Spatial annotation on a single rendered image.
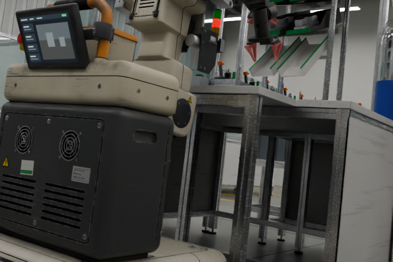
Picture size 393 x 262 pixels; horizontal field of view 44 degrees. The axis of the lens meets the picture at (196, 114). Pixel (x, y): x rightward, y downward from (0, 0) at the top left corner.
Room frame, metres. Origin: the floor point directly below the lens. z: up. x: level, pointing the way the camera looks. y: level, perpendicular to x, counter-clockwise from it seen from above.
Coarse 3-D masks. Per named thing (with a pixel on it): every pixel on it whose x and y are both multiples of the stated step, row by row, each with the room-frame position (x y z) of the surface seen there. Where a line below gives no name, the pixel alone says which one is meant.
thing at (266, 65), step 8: (296, 40) 2.32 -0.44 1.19; (288, 48) 2.28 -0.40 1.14; (264, 56) 2.36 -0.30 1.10; (272, 56) 2.39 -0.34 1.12; (280, 56) 2.25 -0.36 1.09; (256, 64) 2.32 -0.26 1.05; (264, 64) 2.35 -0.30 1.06; (272, 64) 2.31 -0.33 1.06; (280, 64) 2.25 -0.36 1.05; (256, 72) 2.33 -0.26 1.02; (264, 72) 2.29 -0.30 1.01; (272, 72) 2.21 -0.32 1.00
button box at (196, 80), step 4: (192, 76) 2.32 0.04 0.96; (196, 76) 2.31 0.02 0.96; (200, 76) 2.30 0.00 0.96; (192, 80) 2.32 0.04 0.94; (196, 80) 2.30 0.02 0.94; (200, 80) 2.29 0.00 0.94; (204, 80) 2.31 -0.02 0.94; (208, 80) 2.34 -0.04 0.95; (192, 84) 2.32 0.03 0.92; (196, 84) 2.30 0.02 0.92; (200, 84) 2.29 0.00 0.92; (204, 84) 2.32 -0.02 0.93; (208, 84) 2.34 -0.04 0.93
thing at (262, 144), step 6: (258, 138) 4.47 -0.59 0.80; (264, 138) 4.43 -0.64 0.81; (258, 144) 4.45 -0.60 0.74; (264, 144) 4.43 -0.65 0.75; (276, 144) 4.35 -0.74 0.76; (282, 144) 4.32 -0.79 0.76; (258, 150) 4.45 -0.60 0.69; (264, 150) 4.42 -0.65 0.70; (276, 150) 4.35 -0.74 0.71; (282, 150) 4.32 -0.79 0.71; (258, 156) 4.45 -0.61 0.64; (264, 156) 4.42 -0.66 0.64; (276, 156) 4.35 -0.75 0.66; (282, 156) 4.31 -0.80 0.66
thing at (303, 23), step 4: (296, 20) 2.19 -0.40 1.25; (300, 20) 2.18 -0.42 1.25; (304, 20) 2.18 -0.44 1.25; (296, 24) 2.20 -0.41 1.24; (300, 24) 2.18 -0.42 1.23; (304, 24) 2.18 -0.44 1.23; (308, 24) 2.21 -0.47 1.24; (296, 28) 2.19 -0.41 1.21; (300, 28) 2.18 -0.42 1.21; (304, 28) 2.18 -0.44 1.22
